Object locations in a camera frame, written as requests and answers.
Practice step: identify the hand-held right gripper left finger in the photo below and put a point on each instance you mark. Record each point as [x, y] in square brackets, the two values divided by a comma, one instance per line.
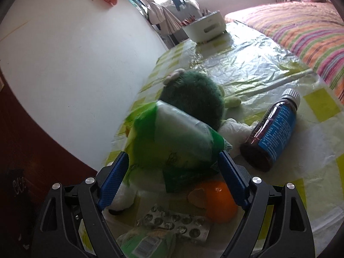
[113, 182]

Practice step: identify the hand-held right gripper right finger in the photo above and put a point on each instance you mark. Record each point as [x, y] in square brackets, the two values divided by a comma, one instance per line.
[232, 182]

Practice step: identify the green and clear plastic packet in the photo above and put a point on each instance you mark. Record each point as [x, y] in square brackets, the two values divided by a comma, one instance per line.
[174, 139]

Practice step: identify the white crumpled tissue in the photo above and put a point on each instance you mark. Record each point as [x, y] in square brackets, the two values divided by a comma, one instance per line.
[122, 200]
[236, 130]

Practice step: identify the partly peeled orange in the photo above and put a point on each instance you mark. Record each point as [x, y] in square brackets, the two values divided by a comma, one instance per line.
[221, 201]

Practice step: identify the brown bottle with blue label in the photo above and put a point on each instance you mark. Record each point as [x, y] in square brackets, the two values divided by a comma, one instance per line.
[271, 131]

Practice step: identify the green labelled wrapper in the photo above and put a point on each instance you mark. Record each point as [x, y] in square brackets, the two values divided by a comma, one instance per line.
[145, 244]

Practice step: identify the silver pill blister pack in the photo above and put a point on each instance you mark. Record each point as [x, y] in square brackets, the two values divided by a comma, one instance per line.
[172, 220]

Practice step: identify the dark wooden door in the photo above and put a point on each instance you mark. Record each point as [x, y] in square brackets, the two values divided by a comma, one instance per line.
[27, 153]

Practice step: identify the green checkered plastic tablecloth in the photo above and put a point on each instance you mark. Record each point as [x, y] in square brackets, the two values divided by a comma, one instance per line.
[242, 67]

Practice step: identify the white storage box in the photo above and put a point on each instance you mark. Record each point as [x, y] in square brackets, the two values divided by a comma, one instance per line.
[207, 27]

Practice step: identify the bed with striped bedspread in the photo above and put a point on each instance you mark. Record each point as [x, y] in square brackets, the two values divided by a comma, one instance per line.
[295, 32]

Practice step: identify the beige hanging cloth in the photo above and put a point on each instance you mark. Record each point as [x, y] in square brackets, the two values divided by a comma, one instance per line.
[165, 18]

